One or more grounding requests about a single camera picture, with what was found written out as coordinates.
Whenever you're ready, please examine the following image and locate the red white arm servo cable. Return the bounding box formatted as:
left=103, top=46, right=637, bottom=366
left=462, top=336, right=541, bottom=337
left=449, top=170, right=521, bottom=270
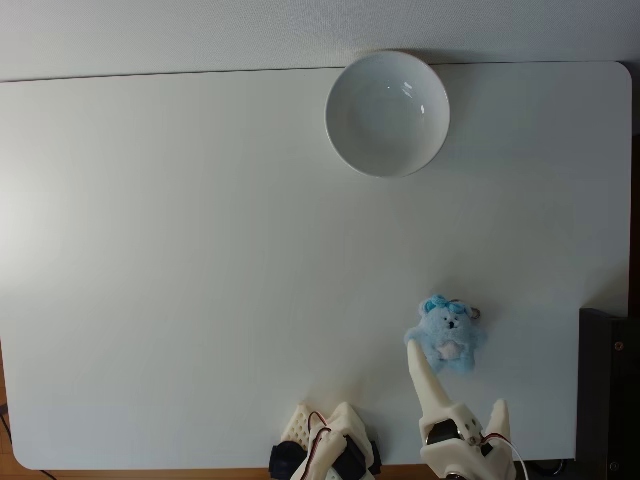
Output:
left=305, top=410, right=335, bottom=442

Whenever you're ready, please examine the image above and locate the skyblue plush bear doll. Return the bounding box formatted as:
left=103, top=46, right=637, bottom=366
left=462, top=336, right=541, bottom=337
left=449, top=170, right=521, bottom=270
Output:
left=403, top=293, right=489, bottom=377

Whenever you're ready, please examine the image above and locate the black floor cable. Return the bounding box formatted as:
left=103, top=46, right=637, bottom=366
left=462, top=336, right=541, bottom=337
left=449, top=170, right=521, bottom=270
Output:
left=527, top=458, right=569, bottom=477

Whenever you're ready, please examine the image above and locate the red white gripper servo cable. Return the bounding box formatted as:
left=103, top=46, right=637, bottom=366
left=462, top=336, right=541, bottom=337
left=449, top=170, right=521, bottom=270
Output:
left=475, top=433, right=530, bottom=477

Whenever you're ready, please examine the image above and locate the white ceramic bowl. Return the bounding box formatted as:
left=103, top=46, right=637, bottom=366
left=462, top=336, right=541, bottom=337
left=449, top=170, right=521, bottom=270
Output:
left=324, top=49, right=451, bottom=180

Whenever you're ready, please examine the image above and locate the dark cabinet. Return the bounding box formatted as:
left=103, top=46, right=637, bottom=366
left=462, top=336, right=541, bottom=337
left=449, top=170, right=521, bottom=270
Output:
left=573, top=308, right=640, bottom=480

